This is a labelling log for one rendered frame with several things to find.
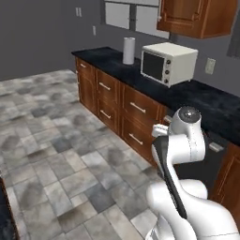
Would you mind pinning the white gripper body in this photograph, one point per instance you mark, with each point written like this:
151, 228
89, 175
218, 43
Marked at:
160, 130

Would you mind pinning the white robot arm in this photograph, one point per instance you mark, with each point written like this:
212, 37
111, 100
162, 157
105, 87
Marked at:
190, 146

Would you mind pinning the wide wooden drawer front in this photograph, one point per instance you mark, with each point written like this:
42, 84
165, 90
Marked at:
150, 104
146, 150

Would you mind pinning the medium wooden drawer front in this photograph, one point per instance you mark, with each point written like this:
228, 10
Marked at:
112, 82
112, 120

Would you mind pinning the white toaster oven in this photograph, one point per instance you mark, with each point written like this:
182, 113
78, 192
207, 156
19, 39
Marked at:
175, 59

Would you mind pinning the wooden base cupboard door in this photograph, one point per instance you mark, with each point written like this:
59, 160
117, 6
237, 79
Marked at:
87, 93

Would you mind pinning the white paper towel roll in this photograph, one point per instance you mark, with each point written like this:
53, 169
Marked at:
128, 51

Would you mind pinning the wooden cupboard door beside dishwasher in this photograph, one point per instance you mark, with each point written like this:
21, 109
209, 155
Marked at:
229, 184

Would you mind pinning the small wooden top drawer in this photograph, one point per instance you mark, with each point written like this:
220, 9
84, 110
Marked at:
88, 70

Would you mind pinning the large white wall outlet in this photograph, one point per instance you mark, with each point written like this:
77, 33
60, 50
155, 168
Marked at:
210, 66

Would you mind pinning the window with grey frame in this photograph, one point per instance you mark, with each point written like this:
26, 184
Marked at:
137, 15

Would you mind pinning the wooden wall cupboard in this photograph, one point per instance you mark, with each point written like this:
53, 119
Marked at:
193, 17

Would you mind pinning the small white wall outlet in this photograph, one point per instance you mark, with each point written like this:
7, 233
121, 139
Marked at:
94, 30

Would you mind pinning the white double light switch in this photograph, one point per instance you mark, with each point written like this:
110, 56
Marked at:
78, 12

